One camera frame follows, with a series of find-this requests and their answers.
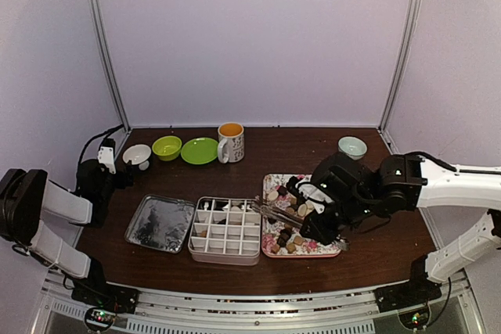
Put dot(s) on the right aluminium frame post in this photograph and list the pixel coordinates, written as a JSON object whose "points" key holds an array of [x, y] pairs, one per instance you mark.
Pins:
{"points": [[411, 19]]}

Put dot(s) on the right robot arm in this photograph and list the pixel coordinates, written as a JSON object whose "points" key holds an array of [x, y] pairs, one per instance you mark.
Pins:
{"points": [[414, 180]]}

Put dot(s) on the white black bowl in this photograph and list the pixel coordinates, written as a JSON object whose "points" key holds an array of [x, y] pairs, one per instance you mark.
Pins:
{"points": [[138, 157]]}

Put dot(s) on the green bowl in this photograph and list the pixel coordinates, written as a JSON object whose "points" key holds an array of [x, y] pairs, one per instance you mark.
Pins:
{"points": [[167, 148]]}

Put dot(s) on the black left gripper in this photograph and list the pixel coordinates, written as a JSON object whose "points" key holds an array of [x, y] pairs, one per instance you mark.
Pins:
{"points": [[128, 181]]}

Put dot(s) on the floral pink tray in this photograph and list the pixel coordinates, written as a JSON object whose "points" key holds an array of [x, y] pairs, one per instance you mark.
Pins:
{"points": [[277, 237]]}

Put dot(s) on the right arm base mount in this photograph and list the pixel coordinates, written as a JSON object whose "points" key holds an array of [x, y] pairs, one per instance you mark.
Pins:
{"points": [[410, 298]]}

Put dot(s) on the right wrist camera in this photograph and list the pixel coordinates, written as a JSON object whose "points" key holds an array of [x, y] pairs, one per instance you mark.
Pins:
{"points": [[302, 188]]}

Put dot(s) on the green plate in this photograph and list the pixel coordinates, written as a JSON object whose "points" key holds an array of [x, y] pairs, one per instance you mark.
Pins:
{"points": [[199, 151]]}

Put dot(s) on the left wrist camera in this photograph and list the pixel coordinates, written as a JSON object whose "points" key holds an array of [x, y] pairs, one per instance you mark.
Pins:
{"points": [[106, 154]]}

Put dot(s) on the pink bunny tin lid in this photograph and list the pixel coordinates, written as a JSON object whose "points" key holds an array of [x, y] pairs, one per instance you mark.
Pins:
{"points": [[161, 223]]}

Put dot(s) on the white mug with orange inside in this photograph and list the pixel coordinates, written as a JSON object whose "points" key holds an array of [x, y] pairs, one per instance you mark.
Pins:
{"points": [[231, 143]]}

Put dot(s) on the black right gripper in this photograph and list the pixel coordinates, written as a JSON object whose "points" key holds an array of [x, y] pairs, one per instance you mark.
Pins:
{"points": [[322, 233]]}

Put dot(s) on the white oval chocolate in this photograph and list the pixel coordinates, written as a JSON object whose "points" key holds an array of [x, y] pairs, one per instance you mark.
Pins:
{"points": [[272, 196]]}

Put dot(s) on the front aluminium rail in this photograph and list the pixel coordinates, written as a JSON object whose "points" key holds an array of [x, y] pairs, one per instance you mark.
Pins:
{"points": [[349, 311]]}

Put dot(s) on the pale blue ceramic bowl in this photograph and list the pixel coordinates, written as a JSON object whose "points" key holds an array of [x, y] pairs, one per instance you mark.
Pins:
{"points": [[353, 147]]}

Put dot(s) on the dark square chocolate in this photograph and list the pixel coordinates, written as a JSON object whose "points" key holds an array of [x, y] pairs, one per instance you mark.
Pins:
{"points": [[282, 190]]}

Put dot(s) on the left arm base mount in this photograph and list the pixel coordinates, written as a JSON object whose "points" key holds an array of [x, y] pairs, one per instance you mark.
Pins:
{"points": [[105, 301]]}

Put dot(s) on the left aluminium frame post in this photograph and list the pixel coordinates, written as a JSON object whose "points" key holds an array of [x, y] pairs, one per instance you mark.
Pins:
{"points": [[106, 61]]}

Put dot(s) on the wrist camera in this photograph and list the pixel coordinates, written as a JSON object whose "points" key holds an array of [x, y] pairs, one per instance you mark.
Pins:
{"points": [[302, 188], [106, 154]]}

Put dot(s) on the metal tongs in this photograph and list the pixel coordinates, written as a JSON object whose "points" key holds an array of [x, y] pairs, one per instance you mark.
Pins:
{"points": [[278, 214]]}

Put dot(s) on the pink tin box with dividers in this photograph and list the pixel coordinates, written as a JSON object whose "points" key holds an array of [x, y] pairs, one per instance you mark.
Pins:
{"points": [[238, 242]]}

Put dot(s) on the tan Sweet chocolate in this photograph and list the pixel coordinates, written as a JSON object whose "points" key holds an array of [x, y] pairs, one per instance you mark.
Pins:
{"points": [[298, 240]]}

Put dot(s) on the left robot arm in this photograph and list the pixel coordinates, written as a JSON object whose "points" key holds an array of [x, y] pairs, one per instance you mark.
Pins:
{"points": [[28, 197]]}

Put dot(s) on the aluminium frame post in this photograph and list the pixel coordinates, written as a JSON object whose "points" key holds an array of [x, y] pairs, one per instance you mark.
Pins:
{"points": [[106, 61], [411, 19]]}

